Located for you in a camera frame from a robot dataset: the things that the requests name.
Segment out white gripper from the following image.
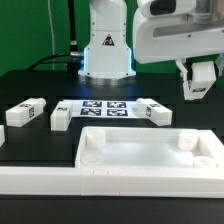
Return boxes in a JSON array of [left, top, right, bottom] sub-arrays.
[[133, 10, 224, 87]]

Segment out white desk top tray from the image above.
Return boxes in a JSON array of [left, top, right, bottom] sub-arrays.
[[75, 126, 224, 168]]

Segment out white marker sheet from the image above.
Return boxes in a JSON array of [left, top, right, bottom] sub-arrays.
[[66, 100, 146, 119]]

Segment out white L-shaped fence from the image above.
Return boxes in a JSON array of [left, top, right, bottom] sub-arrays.
[[0, 167, 224, 198]]

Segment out white block left edge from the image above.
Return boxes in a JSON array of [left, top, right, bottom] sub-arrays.
[[0, 125, 5, 147]]

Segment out black cables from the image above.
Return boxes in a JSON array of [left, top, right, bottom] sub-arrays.
[[27, 0, 84, 72]]

